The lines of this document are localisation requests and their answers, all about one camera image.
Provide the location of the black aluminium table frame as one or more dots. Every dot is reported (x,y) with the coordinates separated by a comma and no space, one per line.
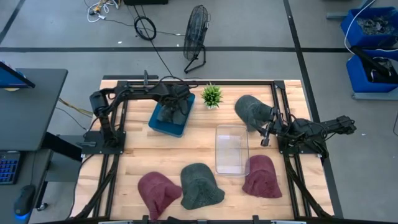
(248,82)

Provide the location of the computer monitor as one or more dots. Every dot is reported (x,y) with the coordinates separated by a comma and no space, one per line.
(12,79)

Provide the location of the blue plastic tray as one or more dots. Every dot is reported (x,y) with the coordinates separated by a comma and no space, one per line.
(169,130)

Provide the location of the green bucket hat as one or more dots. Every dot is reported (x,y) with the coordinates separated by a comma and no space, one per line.
(199,186)

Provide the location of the blue plastic bin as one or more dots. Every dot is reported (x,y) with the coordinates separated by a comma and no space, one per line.
(357,77)
(357,34)

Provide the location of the maroon bucket hat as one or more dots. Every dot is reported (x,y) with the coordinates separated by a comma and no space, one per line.
(157,193)
(262,177)

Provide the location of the black tool in bin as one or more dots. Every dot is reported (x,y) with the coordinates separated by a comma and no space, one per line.
(370,62)

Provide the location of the clear plastic container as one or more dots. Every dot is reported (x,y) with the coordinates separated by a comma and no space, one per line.
(231,149)

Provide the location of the black desk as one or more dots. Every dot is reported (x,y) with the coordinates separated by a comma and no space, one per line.
(28,109)

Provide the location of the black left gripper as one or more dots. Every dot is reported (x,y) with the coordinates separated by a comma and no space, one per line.
(175,96)

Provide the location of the black box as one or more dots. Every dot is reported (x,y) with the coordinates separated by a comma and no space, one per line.
(144,2)

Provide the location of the small green potted plant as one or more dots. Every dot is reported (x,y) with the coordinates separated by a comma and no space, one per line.
(212,96)

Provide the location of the black floor fan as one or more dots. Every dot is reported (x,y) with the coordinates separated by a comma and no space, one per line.
(196,31)

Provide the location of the grey beanie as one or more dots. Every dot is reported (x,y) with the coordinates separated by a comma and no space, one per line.
(248,109)

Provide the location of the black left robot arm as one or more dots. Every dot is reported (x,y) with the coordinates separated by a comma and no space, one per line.
(140,91)

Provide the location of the black computer mouse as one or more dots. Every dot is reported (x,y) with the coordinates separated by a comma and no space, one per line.
(25,200)

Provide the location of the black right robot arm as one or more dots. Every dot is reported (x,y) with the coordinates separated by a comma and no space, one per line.
(326,126)

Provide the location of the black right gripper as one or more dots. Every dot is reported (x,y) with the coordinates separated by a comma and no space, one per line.
(283,127)

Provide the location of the blue storage crates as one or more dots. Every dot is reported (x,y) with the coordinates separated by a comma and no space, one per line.
(349,28)

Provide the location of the black keyboard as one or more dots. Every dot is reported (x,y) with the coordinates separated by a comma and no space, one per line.
(8,168)

